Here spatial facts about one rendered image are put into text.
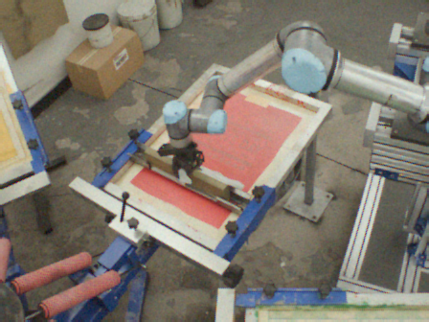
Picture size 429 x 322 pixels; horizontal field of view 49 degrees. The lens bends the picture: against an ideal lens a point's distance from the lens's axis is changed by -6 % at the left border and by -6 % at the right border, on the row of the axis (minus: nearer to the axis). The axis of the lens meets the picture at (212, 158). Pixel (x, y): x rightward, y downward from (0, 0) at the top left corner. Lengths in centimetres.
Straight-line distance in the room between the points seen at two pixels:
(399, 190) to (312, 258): 60
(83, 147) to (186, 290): 134
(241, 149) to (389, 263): 101
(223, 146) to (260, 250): 96
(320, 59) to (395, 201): 158
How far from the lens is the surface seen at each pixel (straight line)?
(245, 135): 197
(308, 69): 126
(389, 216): 268
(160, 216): 174
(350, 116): 342
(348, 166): 312
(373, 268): 250
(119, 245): 165
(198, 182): 174
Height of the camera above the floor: 239
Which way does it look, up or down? 49 degrees down
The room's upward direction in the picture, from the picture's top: 11 degrees counter-clockwise
